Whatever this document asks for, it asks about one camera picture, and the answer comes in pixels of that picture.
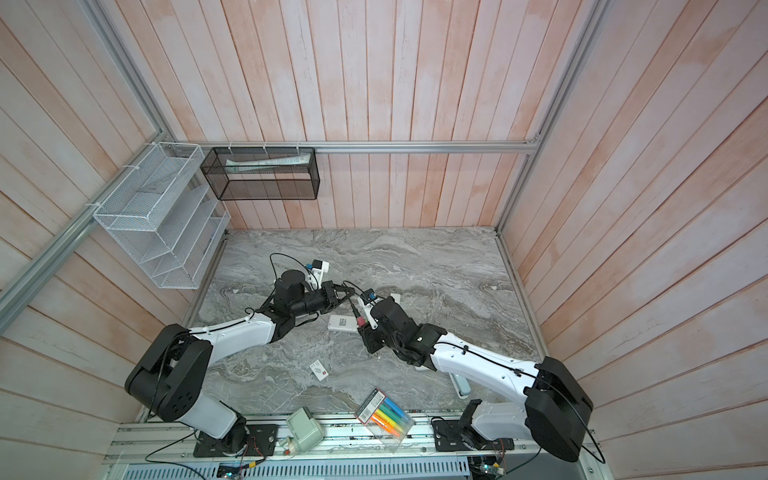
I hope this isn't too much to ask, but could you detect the clear box of markers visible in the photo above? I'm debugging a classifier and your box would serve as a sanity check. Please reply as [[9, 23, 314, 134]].
[[355, 388, 415, 452]]

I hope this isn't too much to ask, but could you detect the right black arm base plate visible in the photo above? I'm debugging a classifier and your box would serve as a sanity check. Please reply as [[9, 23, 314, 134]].
[[430, 416, 514, 452]]

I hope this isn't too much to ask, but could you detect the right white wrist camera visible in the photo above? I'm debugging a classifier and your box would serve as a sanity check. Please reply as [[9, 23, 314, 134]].
[[356, 289, 381, 329]]

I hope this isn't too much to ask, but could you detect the black wire mesh basket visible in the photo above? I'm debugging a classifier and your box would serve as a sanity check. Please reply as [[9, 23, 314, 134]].
[[201, 146, 321, 201]]

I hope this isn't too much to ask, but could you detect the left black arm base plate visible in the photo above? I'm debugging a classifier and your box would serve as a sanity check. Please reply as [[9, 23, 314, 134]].
[[193, 424, 278, 458]]

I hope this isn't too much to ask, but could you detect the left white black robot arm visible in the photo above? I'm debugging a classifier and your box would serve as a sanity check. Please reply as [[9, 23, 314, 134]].
[[124, 270, 355, 456]]

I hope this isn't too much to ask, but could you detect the white wire mesh shelf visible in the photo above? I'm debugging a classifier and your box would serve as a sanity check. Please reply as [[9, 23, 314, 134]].
[[94, 142, 230, 290]]

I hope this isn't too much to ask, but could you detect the small white card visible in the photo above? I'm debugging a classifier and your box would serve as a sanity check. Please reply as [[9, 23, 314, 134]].
[[310, 360, 329, 381]]

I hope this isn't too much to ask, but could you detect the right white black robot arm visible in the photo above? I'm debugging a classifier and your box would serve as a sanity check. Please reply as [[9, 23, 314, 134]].
[[352, 296, 594, 462]]

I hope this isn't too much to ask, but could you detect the pale green square device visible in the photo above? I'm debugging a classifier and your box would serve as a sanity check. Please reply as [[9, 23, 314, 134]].
[[286, 407, 324, 454]]

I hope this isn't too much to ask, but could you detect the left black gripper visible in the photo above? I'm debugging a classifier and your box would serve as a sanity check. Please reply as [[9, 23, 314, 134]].
[[291, 280, 356, 316]]

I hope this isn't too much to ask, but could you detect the red handled screwdriver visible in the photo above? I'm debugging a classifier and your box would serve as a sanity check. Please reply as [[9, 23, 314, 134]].
[[349, 298, 367, 328]]

